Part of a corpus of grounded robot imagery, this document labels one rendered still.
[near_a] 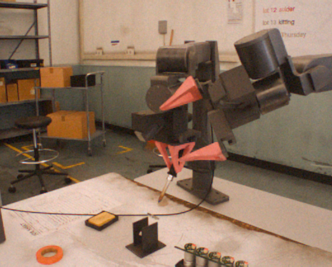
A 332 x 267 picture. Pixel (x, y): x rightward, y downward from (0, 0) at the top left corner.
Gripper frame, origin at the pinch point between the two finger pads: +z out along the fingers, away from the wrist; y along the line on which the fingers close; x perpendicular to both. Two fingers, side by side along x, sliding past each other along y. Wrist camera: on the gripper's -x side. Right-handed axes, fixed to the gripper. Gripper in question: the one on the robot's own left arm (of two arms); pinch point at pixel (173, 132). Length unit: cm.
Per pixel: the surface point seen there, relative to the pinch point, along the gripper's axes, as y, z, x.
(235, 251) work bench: 24.0, 0.3, 25.4
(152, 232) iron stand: 14.0, 15.8, 19.4
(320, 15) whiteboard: -117, -120, 216
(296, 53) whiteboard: -102, -91, 239
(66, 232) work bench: 7.5, 38.3, 20.5
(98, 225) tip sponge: 8.0, 30.9, 24.5
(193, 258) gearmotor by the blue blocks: 21.7, 7.3, 13.9
